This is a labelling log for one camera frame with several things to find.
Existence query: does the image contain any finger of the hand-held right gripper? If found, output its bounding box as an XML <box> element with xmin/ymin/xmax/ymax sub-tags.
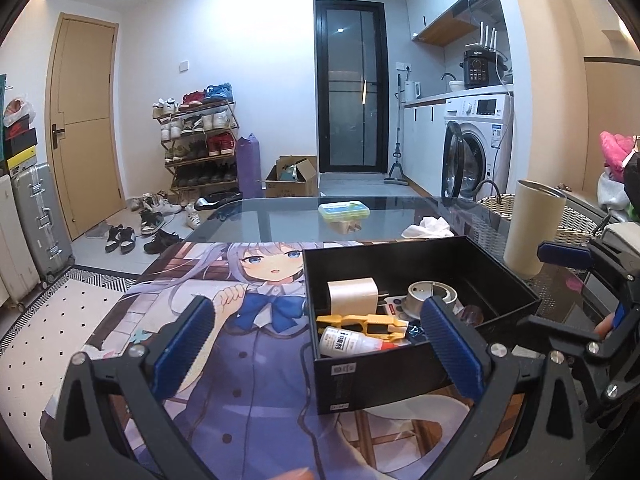
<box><xmin>537</xmin><ymin>239</ymin><xmax>634</xmax><ymax>287</ymax></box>
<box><xmin>527</xmin><ymin>314</ymin><xmax>640</xmax><ymax>423</ymax></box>

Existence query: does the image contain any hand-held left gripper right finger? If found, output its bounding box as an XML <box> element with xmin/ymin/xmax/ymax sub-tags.
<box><xmin>419</xmin><ymin>296</ymin><xmax>592</xmax><ymax>480</ymax></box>

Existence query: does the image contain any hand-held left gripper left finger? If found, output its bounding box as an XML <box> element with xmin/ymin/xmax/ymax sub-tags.
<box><xmin>50</xmin><ymin>296</ymin><xmax>217</xmax><ymax>480</ymax></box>

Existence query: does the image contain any amber handle screwdriver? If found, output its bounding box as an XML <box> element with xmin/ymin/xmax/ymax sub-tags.
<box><xmin>457</xmin><ymin>304</ymin><xmax>485</xmax><ymax>326</ymax></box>

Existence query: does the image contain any black cardboard box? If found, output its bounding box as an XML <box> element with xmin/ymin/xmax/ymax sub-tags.
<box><xmin>302</xmin><ymin>235</ymin><xmax>542</xmax><ymax>415</ymax></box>

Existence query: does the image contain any small white glue bottle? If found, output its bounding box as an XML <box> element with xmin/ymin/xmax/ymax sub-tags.
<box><xmin>319</xmin><ymin>326</ymin><xmax>408</xmax><ymax>358</ymax></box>

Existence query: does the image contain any white charger plug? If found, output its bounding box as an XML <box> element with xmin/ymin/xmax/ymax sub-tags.
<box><xmin>327</xmin><ymin>277</ymin><xmax>377</xmax><ymax>318</ymax></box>

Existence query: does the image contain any person's right hand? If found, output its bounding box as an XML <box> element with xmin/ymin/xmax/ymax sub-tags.
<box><xmin>594</xmin><ymin>310</ymin><xmax>621</xmax><ymax>343</ymax></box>

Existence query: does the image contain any wicker basket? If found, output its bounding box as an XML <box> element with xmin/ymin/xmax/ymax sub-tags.
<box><xmin>475</xmin><ymin>192</ymin><xmax>608</xmax><ymax>246</ymax></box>

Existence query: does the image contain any beige tumbler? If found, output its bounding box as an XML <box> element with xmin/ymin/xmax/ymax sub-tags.
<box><xmin>503</xmin><ymin>179</ymin><xmax>568</xmax><ymax>278</ymax></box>

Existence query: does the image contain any printed cartoon table mat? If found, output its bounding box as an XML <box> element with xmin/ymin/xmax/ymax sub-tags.
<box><xmin>40</xmin><ymin>241</ymin><xmax>526</xmax><ymax>480</ymax></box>

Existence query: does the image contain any pink plush toy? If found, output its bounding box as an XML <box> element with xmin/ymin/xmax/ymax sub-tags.
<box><xmin>600</xmin><ymin>131</ymin><xmax>640</xmax><ymax>168</ymax></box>

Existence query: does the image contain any white cloth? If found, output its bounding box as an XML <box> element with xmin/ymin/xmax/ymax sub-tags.
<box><xmin>402</xmin><ymin>216</ymin><xmax>455</xmax><ymax>239</ymax></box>

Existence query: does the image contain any patterned floor rug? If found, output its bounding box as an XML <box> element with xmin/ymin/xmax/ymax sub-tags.
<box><xmin>0</xmin><ymin>267</ymin><xmax>166</xmax><ymax>461</ymax></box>

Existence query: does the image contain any pile of loose shoes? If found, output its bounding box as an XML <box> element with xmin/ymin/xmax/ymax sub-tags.
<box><xmin>85</xmin><ymin>191</ymin><xmax>201</xmax><ymax>255</ymax></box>

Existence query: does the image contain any white washing machine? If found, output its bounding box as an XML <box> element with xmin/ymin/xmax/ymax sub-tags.
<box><xmin>441</xmin><ymin>92</ymin><xmax>516</xmax><ymax>201</ymax></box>

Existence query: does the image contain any green lidded plastic box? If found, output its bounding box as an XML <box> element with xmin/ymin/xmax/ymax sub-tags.
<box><xmin>318</xmin><ymin>200</ymin><xmax>371</xmax><ymax>224</ymax></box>

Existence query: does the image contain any mop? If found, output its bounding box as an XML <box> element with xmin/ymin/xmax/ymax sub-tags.
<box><xmin>384</xmin><ymin>74</ymin><xmax>410</xmax><ymax>187</ymax></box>

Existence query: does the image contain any white kitchen counter cabinet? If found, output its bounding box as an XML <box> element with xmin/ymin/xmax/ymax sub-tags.
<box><xmin>402</xmin><ymin>92</ymin><xmax>448</xmax><ymax>196</ymax></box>

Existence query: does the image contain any metal shoe rack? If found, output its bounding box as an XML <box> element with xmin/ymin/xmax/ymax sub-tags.
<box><xmin>152</xmin><ymin>100</ymin><xmax>240</xmax><ymax>206</ymax></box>

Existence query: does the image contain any purple rolled yoga mat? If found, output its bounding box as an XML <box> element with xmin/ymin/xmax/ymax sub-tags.
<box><xmin>236</xmin><ymin>133</ymin><xmax>263</xmax><ymax>199</ymax></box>

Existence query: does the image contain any silver hard suitcase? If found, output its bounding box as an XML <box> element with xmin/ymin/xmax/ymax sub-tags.
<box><xmin>10</xmin><ymin>162</ymin><xmax>76</xmax><ymax>286</ymax></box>

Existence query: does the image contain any open brown cardboard box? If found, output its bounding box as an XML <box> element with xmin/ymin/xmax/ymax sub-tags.
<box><xmin>264</xmin><ymin>155</ymin><xmax>319</xmax><ymax>198</ymax></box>

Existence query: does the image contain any black rice cooker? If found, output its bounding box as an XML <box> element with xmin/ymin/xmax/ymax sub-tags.
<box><xmin>460</xmin><ymin>46</ymin><xmax>508</xmax><ymax>88</ymax></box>

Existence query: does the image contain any white hard suitcase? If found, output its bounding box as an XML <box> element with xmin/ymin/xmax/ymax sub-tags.
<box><xmin>0</xmin><ymin>175</ymin><xmax>26</xmax><ymax>306</ymax></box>

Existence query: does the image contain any light wooden door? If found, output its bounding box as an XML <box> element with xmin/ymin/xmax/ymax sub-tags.
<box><xmin>45</xmin><ymin>12</ymin><xmax>126</xmax><ymax>241</ymax></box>

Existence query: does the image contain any shoe rack with shoes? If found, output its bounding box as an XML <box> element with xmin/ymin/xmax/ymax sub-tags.
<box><xmin>152</xmin><ymin>82</ymin><xmax>238</xmax><ymax>186</ymax></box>

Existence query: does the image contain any white router with antennas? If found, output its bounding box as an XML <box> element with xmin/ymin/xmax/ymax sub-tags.
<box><xmin>477</xmin><ymin>20</ymin><xmax>502</xmax><ymax>51</ymax></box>

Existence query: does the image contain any stack of shoe boxes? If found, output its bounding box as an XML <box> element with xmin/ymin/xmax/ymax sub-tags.
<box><xmin>0</xmin><ymin>125</ymin><xmax>40</xmax><ymax>171</ymax></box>

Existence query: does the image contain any black framed glass door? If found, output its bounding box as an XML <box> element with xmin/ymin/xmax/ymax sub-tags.
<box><xmin>314</xmin><ymin>0</ymin><xmax>391</xmax><ymax>174</ymax></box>

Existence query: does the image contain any white plastic bag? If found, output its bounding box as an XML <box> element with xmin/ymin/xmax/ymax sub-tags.
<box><xmin>2</xmin><ymin>97</ymin><xmax>37</xmax><ymax>128</ymax></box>

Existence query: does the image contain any teal hard case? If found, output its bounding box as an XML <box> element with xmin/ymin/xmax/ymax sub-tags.
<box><xmin>0</xmin><ymin>74</ymin><xmax>8</xmax><ymax>158</ymax></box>

